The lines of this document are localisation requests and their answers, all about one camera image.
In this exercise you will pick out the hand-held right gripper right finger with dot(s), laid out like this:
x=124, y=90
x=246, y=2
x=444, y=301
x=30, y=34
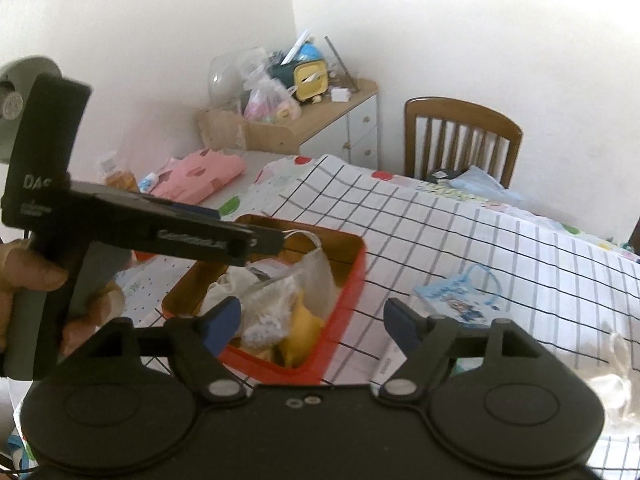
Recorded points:
x=402, y=322

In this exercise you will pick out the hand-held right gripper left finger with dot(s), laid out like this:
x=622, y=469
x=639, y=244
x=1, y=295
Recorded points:
x=222, y=322

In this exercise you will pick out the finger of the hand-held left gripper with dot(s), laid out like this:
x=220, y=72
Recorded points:
x=267, y=241
x=200, y=211

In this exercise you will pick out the white gloves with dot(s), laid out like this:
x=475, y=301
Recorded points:
x=225, y=285

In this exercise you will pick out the clear plastic bag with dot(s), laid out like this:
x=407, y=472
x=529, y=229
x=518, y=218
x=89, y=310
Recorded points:
x=315, y=280

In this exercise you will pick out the red tin box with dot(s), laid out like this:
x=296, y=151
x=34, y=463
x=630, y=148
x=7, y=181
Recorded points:
x=350, y=280

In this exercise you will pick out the yellow rubber duck toy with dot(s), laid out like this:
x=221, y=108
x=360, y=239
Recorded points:
x=300, y=330

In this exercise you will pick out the person's left hand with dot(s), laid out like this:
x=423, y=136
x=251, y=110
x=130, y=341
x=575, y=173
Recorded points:
x=35, y=270

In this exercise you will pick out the pink printed cloth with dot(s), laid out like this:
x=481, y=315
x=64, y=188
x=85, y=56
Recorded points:
x=200, y=175

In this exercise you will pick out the blue face mask pack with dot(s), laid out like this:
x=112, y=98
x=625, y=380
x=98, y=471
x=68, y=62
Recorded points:
x=457, y=300

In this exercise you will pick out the amber liquid bottle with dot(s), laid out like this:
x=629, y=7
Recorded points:
x=117, y=177

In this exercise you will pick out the black-checked white tablecloth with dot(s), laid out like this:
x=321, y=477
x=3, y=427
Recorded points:
x=500, y=260

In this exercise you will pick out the bag of pink items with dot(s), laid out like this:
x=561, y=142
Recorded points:
x=270, y=102

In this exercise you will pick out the clear plastic dome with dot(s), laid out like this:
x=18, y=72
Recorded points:
x=227, y=77

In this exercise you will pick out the wood-topped white side cabinet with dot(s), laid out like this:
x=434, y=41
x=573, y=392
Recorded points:
x=350, y=125

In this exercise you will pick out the light blue plastic bag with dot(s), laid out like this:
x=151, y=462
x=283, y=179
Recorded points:
x=477, y=180

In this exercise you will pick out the yellow and teal tissue box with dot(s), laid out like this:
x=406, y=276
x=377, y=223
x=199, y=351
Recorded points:
x=305, y=77

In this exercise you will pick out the wooden chair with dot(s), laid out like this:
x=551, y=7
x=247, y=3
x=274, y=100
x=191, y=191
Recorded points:
x=460, y=115

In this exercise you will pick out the cream cloth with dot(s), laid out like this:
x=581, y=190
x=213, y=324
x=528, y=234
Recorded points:
x=620, y=365

